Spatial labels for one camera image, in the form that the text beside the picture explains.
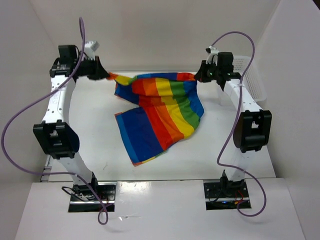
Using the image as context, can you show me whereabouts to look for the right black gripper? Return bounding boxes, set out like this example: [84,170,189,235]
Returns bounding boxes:
[194,59,222,83]

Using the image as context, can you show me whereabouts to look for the rainbow striped shorts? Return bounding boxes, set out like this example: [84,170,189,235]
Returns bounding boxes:
[108,72,204,166]

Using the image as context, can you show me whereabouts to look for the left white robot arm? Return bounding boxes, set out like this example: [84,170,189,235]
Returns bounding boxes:
[33,41,109,201]

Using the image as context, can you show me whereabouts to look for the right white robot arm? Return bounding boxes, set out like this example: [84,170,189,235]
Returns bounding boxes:
[195,47,272,197]

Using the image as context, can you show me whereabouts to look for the white plastic basket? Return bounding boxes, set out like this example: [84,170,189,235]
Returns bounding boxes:
[217,55,267,107]

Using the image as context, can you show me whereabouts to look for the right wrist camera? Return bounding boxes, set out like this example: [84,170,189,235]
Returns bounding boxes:
[205,45,220,64]

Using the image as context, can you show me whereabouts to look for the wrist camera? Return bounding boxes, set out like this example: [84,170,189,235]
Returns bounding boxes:
[84,41,100,60]
[205,45,220,64]

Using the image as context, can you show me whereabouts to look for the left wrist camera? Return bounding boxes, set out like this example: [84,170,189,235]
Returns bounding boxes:
[84,41,100,60]

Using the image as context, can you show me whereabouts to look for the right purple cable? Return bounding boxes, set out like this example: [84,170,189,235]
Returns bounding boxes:
[209,31,267,216]

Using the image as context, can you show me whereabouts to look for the purple cable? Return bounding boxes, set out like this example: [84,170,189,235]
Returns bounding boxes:
[209,31,267,216]
[1,16,111,225]

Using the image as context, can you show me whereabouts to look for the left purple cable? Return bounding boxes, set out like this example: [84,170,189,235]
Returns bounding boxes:
[1,16,111,225]

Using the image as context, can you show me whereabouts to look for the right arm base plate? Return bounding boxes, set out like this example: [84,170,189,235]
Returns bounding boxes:
[203,180,252,211]

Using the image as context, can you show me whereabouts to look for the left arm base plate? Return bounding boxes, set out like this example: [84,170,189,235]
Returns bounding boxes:
[61,181,117,213]

